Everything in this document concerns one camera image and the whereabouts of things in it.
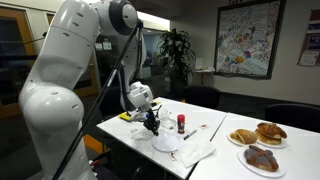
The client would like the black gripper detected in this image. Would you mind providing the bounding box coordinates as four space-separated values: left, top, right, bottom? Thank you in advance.
143 111 162 137

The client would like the white round plate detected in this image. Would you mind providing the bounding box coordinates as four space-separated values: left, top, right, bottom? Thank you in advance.
151 130 184 154

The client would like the white bread plate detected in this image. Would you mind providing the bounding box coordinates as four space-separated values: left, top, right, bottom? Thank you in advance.
226 132 259 148
256 137 288 150
236 147 287 179

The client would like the low clear glass bowl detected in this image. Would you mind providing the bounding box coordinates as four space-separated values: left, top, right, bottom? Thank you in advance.
161 117 178 131

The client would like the tall cut glass bowl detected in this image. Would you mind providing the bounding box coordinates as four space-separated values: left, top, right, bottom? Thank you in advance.
157 106 170 122

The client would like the green yellow Crayola marker box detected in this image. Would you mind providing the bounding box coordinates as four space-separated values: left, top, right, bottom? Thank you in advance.
118 111 134 123

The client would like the black marker pen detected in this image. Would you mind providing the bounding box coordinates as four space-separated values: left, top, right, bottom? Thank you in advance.
182 129 198 141

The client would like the black office chair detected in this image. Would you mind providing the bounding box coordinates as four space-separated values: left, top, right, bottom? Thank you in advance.
265 102 320 134
184 85 222 110

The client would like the small white side table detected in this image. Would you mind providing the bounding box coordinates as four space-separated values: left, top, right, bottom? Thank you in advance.
192 66 216 88

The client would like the green potted plant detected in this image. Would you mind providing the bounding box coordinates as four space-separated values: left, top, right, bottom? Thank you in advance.
157 27 197 96

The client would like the yellow shell bread roll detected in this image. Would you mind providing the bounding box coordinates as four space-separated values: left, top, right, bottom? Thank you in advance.
229 128 258 145

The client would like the chocolate crossed bread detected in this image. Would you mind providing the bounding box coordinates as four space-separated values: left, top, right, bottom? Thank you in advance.
243 144 280 173

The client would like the golden flat bread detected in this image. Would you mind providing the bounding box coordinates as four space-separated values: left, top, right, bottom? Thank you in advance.
255 129 283 146

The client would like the brown crossed bread bun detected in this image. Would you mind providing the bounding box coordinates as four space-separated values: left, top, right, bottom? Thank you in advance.
256 121 288 140

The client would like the large framed drawing poster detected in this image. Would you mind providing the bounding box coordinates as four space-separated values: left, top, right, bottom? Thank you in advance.
213 0 288 80

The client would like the cork notice board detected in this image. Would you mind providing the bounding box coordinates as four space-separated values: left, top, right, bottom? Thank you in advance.
297 8 320 68

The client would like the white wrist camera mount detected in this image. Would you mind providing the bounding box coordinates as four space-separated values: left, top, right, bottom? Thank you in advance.
129 110 149 123

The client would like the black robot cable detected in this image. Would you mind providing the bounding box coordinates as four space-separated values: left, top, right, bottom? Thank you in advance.
51 19 144 180

